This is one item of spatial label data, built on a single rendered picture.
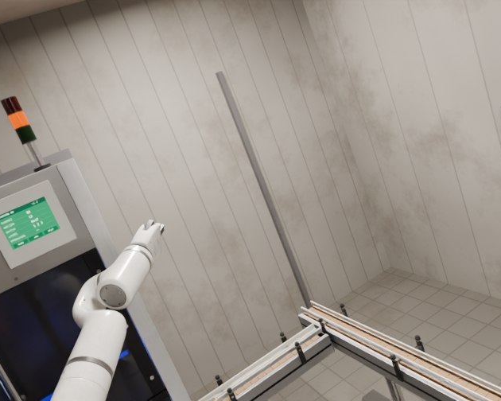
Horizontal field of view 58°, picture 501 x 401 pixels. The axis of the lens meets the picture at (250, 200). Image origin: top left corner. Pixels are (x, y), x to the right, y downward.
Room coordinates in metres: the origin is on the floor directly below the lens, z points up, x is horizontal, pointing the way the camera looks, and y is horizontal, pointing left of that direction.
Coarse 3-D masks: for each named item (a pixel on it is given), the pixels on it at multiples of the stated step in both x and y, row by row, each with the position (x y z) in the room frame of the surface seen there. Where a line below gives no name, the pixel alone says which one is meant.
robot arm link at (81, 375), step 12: (72, 372) 0.75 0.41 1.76; (84, 372) 0.75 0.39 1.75; (96, 372) 0.75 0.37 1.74; (108, 372) 0.77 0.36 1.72; (60, 384) 0.73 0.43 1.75; (72, 384) 0.72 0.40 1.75; (84, 384) 0.73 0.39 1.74; (96, 384) 0.74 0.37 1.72; (108, 384) 0.76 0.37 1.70; (60, 396) 0.71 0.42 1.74; (72, 396) 0.70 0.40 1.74; (84, 396) 0.71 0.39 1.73; (96, 396) 0.72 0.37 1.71
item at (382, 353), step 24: (312, 312) 2.07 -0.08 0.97; (336, 312) 1.98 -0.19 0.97; (336, 336) 1.85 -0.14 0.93; (360, 336) 1.73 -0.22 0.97; (384, 336) 1.67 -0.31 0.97; (360, 360) 1.73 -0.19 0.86; (384, 360) 1.57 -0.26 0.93; (408, 360) 1.47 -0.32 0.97; (432, 360) 1.44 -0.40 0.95; (408, 384) 1.47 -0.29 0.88; (432, 384) 1.35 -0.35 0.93; (456, 384) 1.27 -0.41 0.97; (480, 384) 1.28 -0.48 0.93
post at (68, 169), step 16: (64, 176) 1.50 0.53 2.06; (80, 176) 1.52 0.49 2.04; (80, 192) 1.51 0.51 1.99; (80, 208) 1.50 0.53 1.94; (96, 208) 1.52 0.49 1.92; (96, 224) 1.51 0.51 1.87; (96, 240) 1.50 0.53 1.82; (112, 240) 1.52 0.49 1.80; (112, 256) 1.51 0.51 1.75; (144, 304) 1.52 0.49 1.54; (144, 320) 1.51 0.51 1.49; (144, 336) 1.51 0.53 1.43; (160, 352) 1.51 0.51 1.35; (160, 368) 1.51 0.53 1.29; (176, 384) 1.51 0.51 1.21; (176, 400) 1.51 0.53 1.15
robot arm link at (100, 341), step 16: (80, 304) 0.97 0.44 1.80; (96, 304) 1.01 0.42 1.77; (80, 320) 0.90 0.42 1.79; (96, 320) 0.86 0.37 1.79; (112, 320) 0.87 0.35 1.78; (80, 336) 0.84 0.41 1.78; (96, 336) 0.82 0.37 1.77; (112, 336) 0.84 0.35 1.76; (80, 352) 0.79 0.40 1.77; (96, 352) 0.79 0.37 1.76; (112, 352) 0.81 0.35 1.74; (112, 368) 0.79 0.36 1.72
